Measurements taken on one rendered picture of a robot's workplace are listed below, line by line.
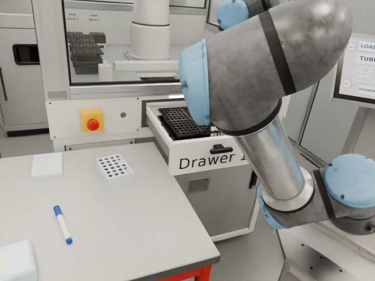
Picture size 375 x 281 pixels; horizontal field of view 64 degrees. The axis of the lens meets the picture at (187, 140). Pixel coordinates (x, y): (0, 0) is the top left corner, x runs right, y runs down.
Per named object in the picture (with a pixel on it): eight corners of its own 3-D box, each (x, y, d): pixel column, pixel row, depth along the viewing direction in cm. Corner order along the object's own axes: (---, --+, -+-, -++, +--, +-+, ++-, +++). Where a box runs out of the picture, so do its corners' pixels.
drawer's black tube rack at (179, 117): (224, 146, 105) (226, 130, 102) (176, 152, 99) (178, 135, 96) (198, 120, 123) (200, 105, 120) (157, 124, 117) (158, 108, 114)
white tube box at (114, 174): (134, 182, 95) (134, 172, 93) (107, 189, 91) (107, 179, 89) (120, 163, 104) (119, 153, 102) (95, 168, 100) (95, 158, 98)
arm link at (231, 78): (339, 227, 70) (280, 41, 33) (275, 239, 75) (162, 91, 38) (323, 183, 78) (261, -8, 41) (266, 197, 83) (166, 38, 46)
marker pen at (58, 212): (73, 243, 72) (72, 238, 71) (66, 246, 71) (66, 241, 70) (59, 208, 82) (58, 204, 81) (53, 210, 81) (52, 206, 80)
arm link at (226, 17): (255, -17, 67) (255, -17, 76) (209, 6, 71) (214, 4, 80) (267, 18, 69) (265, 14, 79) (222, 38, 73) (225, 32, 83)
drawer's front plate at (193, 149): (251, 163, 100) (258, 134, 95) (169, 176, 90) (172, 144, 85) (249, 160, 102) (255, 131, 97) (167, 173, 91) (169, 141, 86)
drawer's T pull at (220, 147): (233, 151, 90) (234, 148, 89) (210, 155, 87) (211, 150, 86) (227, 146, 93) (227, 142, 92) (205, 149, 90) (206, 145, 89)
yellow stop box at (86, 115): (104, 131, 106) (102, 112, 103) (82, 133, 104) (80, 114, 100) (101, 125, 110) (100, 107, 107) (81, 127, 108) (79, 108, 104)
